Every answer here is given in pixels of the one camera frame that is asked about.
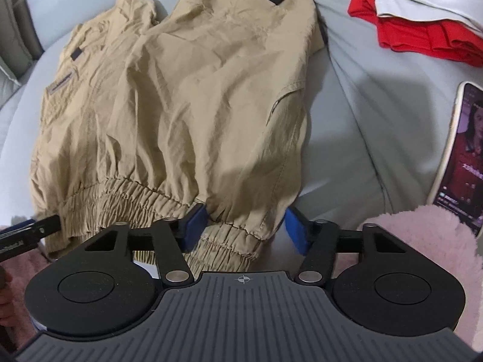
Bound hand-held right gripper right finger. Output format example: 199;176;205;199
285;207;411;286

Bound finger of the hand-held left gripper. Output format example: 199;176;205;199
0;214;62;262

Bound pink fluffy fleece cloth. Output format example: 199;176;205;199
0;204;483;362

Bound smartphone with light case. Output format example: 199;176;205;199
426;81;483;238

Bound red garment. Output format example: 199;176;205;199
347;0;483;68

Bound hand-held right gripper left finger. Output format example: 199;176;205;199
83;204;209;288

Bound khaki pants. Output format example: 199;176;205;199
29;0;327;274

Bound grey sofa pillow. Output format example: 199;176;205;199
0;0;44;87

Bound grey sofa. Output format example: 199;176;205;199
0;0;483;234

